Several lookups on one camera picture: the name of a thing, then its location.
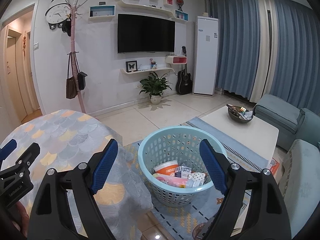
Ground white blue milk carton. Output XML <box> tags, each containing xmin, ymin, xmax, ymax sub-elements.
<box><xmin>175</xmin><ymin>165</ymin><xmax>192</xmax><ymax>179</ymax></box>

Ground orange white paper cup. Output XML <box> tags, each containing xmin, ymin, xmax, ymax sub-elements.
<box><xmin>153</xmin><ymin>160</ymin><xmax>178</xmax><ymax>176</ymax></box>

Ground light blue laundry basket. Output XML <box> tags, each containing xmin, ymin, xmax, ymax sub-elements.
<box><xmin>137</xmin><ymin>126</ymin><xmax>227</xmax><ymax>207</ymax></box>

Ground pink yellow snack tube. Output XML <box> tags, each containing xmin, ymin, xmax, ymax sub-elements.
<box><xmin>153</xmin><ymin>173</ymin><xmax>193</xmax><ymax>188</ymax></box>

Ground patterned tablecloth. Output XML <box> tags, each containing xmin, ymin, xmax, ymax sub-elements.
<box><xmin>1</xmin><ymin>109</ymin><xmax>153</xmax><ymax>239</ymax></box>

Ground white coffee table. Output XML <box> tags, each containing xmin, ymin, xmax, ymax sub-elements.
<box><xmin>201</xmin><ymin>106</ymin><xmax>279</xmax><ymax>167</ymax></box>

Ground dark snack bowl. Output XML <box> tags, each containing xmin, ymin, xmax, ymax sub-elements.
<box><xmin>226</xmin><ymin>104</ymin><xmax>253</xmax><ymax>124</ymax></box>

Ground blue patterned rug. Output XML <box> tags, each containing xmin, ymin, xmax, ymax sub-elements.
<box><xmin>125</xmin><ymin>117</ymin><xmax>267</xmax><ymax>239</ymax></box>

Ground brown hanging bag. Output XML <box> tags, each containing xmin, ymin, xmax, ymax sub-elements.
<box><xmin>66</xmin><ymin>52</ymin><xmax>77</xmax><ymax>99</ymax></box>

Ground black guitar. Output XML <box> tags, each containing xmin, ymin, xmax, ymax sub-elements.
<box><xmin>175</xmin><ymin>45</ymin><xmax>194</xmax><ymax>95</ymax></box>

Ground potted green plant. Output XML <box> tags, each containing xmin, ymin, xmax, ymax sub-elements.
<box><xmin>139</xmin><ymin>72</ymin><xmax>172</xmax><ymax>105</ymax></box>

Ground black hanging bag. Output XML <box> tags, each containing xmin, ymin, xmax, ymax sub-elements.
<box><xmin>78</xmin><ymin>72</ymin><xmax>87</xmax><ymax>90</ymax></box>

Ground teal sofa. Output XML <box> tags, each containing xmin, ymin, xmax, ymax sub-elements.
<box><xmin>253</xmin><ymin>94</ymin><xmax>319</xmax><ymax>239</ymax></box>

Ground black television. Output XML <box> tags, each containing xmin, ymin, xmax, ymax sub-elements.
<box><xmin>117</xmin><ymin>14</ymin><xmax>175</xmax><ymax>54</ymax></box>

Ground white tall air conditioner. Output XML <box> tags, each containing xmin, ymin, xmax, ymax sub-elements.
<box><xmin>193</xmin><ymin>16</ymin><xmax>219</xmax><ymax>96</ymax></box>

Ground blue curtains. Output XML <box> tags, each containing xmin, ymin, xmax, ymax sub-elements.
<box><xmin>205</xmin><ymin>0</ymin><xmax>319</xmax><ymax>113</ymax></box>

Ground blue box shelf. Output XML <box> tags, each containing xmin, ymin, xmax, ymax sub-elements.
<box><xmin>88</xmin><ymin>5</ymin><xmax>116</xmax><ymax>20</ymax></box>

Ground pink coat rack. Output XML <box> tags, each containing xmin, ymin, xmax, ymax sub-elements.
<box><xmin>68</xmin><ymin>0</ymin><xmax>88</xmax><ymax>113</ymax></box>

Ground white wall shelf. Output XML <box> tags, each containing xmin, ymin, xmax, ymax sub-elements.
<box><xmin>120</xmin><ymin>67</ymin><xmax>174</xmax><ymax>75</ymax></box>

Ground butterfly picture frame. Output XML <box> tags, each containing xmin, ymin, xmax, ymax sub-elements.
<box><xmin>125</xmin><ymin>61</ymin><xmax>138</xmax><ymax>73</ymax></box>

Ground white red wall box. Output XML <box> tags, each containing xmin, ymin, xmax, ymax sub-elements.
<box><xmin>165</xmin><ymin>55</ymin><xmax>188</xmax><ymax>64</ymax></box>

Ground white wall clock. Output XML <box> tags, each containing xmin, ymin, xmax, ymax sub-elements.
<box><xmin>45</xmin><ymin>0</ymin><xmax>71</xmax><ymax>30</ymax></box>

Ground upper curved wall shelf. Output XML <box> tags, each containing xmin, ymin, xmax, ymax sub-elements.
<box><xmin>118</xmin><ymin>0</ymin><xmax>175</xmax><ymax>18</ymax></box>

